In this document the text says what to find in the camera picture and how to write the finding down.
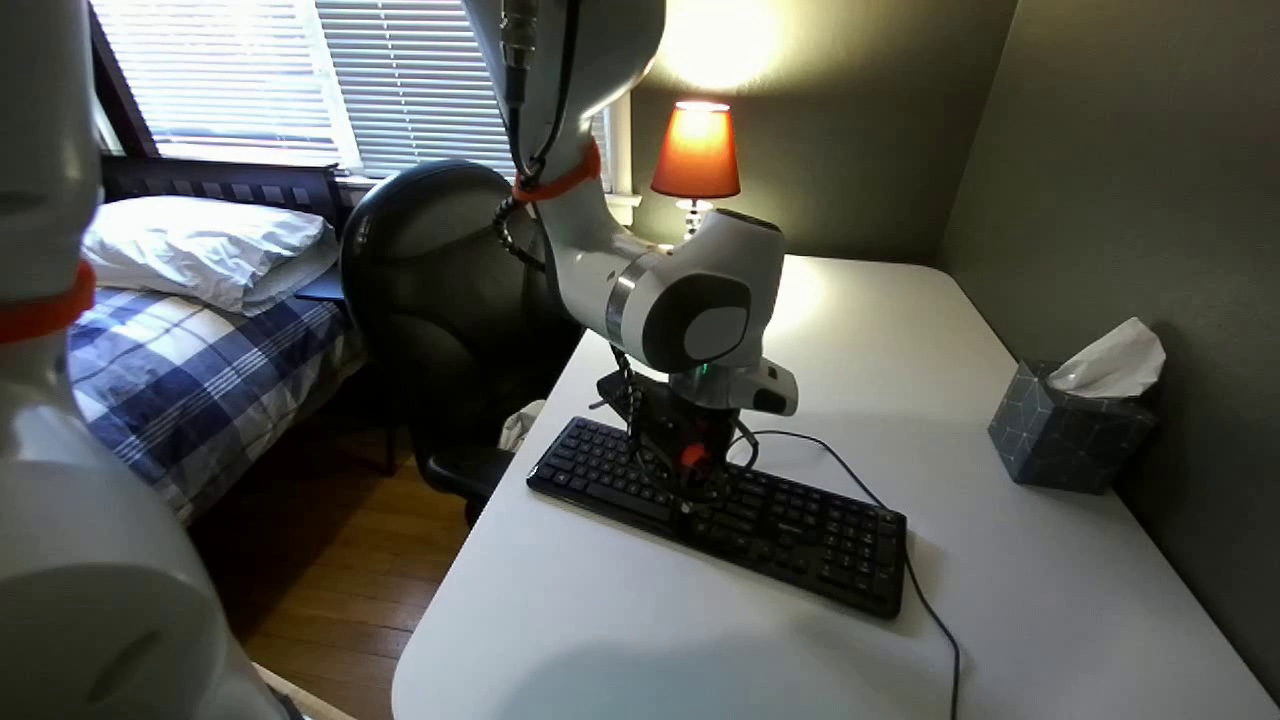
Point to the white window blinds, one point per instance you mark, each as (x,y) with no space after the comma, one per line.
(359,86)

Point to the black office chair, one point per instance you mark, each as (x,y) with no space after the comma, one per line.
(460,329)

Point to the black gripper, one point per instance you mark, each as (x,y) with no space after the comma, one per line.
(678,442)

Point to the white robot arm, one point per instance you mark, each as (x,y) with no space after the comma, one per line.
(105,608)

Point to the black computer keyboard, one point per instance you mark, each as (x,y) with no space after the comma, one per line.
(833,545)

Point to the orange shade table lamp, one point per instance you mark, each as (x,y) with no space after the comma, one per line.
(698,159)

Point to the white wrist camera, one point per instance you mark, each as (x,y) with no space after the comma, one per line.
(761,389)

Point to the teal tissue box right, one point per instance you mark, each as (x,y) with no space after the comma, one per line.
(1085,416)

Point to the white pillow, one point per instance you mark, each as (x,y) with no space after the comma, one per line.
(224,255)

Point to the blue plaid bed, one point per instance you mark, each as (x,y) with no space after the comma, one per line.
(189,398)

